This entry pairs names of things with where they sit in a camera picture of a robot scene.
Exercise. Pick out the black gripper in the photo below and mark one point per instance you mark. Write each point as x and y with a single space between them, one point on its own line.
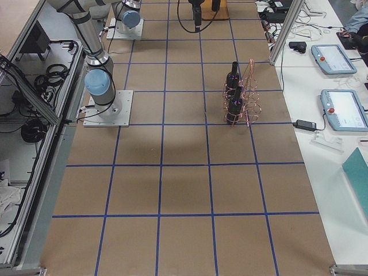
196 18

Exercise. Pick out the dark wine bottle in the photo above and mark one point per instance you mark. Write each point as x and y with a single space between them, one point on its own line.
232 79
235 107
215 5

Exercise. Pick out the wooden tray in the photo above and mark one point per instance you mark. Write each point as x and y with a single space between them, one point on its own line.
208 14

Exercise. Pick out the dark wine bottle front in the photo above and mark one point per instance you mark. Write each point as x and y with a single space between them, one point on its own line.
235 107

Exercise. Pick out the upper teach pendant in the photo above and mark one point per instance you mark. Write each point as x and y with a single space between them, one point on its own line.
332 59

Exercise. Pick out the teach pendant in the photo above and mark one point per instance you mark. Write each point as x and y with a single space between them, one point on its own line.
344 111
332 59

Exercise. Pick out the black power adapter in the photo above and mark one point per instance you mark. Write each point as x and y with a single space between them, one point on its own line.
305 125

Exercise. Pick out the lower teach pendant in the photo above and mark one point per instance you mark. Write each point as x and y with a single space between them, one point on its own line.
344 111

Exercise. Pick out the clear acrylic stand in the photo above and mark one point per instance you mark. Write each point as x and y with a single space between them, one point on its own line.
334 143

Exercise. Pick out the teal book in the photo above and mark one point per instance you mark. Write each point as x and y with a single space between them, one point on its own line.
355 167

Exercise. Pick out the white cloth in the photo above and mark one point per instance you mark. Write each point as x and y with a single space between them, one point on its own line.
10 195

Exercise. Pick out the aluminium frame post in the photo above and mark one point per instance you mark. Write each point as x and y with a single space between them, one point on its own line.
289 21

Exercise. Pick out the copper wire bottle basket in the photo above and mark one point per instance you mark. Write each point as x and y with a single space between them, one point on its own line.
251 108

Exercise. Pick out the small black camera device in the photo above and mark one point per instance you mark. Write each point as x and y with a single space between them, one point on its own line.
298 46

